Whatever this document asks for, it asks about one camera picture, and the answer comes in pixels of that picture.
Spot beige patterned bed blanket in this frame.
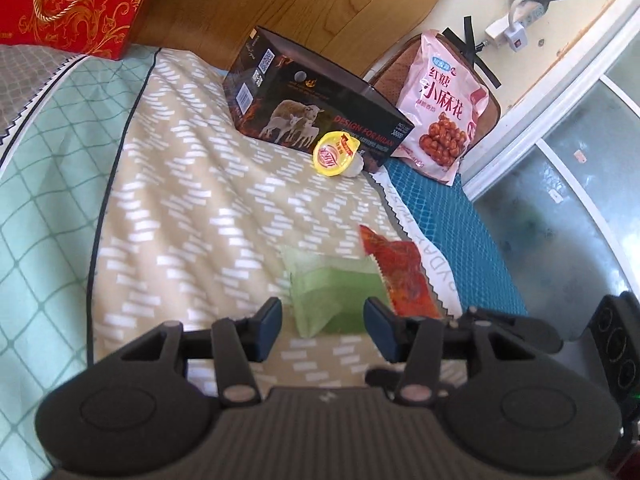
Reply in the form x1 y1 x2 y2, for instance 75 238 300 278
0 42 462 461

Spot yellow-lidded jelly cup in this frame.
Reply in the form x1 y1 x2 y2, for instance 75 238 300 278
312 130 367 180

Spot frosted glass door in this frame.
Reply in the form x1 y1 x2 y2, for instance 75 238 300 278
462 50 640 361

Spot white power strip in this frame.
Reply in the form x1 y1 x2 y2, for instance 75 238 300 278
484 0 549 44

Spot crossed black tape strips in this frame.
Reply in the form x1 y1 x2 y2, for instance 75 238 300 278
442 16 503 91

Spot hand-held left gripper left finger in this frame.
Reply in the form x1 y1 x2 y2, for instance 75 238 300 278
117 296 284 409

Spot blue diamond-patterned mat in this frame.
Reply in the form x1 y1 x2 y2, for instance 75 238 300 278
386 157 529 319

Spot white plug adapter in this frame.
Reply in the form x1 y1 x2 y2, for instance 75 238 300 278
502 25 529 52

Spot large pink snack bag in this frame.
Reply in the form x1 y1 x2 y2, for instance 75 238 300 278
395 30 491 187

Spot green pastry packet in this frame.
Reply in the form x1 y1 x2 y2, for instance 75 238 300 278
280 245 397 339

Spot wooden headboard panel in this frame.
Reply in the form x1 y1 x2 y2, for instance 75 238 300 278
122 0 474 92

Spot black box with sheep print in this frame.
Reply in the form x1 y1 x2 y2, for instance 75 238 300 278
222 26 417 171

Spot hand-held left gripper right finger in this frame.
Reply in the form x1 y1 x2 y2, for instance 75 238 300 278
363 296 564 404

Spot red gold-patterned gift bag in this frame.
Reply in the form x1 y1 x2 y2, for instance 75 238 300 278
0 0 166 61

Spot red spicy snack packet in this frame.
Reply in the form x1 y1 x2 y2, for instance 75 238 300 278
358 225 445 321

